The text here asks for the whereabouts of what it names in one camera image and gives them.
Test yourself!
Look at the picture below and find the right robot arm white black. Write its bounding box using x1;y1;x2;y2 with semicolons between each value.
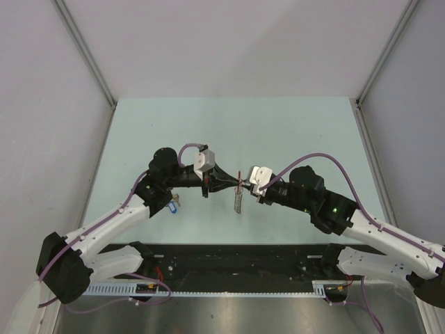
248;166;444;308

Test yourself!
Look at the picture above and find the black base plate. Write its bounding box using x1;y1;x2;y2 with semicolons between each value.
104;243;364;292

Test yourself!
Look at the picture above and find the left aluminium frame post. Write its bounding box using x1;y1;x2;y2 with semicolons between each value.
51;0;117;109

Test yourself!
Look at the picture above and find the slotted cable duct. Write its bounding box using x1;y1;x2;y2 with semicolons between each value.
82;281;326;299

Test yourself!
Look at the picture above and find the blue tag key front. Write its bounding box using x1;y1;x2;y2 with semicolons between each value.
167;201;178;214

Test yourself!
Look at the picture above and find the right aluminium frame post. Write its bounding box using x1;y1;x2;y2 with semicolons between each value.
355;0;421;105

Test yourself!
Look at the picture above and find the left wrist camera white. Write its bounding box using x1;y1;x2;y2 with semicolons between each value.
193;145;216;181

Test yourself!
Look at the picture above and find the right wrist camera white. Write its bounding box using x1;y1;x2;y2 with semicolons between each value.
247;166;273;197

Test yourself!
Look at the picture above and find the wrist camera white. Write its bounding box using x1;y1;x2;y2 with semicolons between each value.
193;145;216;181
247;166;273;197

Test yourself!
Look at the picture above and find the yellow tag key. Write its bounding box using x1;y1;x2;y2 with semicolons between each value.
172;194;181;207

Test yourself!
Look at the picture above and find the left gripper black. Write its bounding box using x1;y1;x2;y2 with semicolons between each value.
165;161;238;198

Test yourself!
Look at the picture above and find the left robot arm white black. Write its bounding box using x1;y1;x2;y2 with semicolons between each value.
36;144;239;304

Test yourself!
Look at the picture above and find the aluminium frame post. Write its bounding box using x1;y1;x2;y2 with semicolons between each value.
51;0;117;109
355;0;421;105

